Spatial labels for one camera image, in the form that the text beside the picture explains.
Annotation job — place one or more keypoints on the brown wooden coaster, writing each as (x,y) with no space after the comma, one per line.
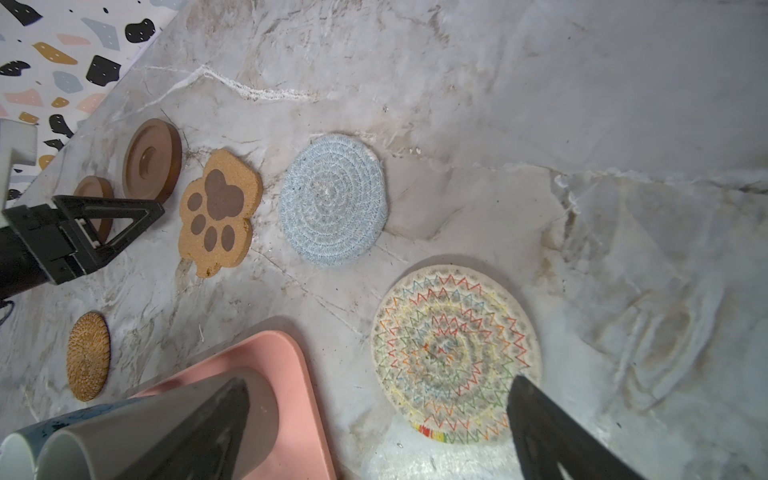
(152,162)
(97,187)

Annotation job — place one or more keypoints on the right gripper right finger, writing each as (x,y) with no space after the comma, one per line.
(550,443)

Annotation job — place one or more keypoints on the pink silicone tray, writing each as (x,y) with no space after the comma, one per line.
(301,450)

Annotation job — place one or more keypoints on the woven rattan coaster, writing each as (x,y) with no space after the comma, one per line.
(88,356)

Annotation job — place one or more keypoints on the grey mug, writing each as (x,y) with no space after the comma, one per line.
(101,447)

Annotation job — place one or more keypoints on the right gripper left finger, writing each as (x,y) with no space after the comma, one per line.
(205,443)

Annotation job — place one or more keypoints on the light blue patterned mug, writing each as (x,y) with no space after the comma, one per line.
(20,450)

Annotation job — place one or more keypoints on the cork paw coaster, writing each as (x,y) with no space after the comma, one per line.
(216,212)

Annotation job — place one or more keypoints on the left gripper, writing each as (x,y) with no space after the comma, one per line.
(57,244)

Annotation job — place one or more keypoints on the multicolour woven coaster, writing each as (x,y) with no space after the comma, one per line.
(447,342)

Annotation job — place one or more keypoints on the light blue woven coaster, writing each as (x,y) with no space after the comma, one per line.
(333,203)

